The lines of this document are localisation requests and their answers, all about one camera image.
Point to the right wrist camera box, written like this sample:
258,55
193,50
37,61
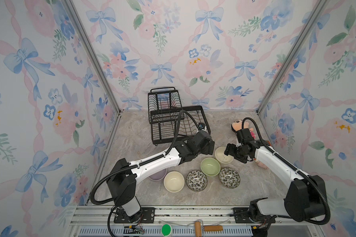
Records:
244,136

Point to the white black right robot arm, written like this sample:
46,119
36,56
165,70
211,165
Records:
306,198

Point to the light green bowl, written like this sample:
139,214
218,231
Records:
210,167

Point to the left black floral bowl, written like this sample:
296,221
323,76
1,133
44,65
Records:
196,181

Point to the black wire dish rack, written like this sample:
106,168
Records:
167,114

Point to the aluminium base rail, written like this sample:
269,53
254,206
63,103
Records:
91,221

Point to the lavender bowl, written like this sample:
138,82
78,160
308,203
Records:
158,176

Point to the pink plush doll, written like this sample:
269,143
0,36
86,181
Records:
237,125

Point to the cream speckled bowl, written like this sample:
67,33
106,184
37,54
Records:
221,157

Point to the green round button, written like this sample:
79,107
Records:
166,230

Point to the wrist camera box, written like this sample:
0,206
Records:
201,138
244,136

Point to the cream white bowl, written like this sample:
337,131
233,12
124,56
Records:
174,182

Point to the wooden handled tool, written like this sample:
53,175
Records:
201,229

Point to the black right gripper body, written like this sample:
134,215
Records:
236,152

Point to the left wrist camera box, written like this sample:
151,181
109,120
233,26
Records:
201,138

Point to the black floral bowl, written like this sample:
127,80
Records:
229,177
196,181

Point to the right black floral bowl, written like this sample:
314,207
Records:
229,177

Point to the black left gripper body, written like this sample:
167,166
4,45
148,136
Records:
207,150

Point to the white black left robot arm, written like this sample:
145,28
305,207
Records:
125,176

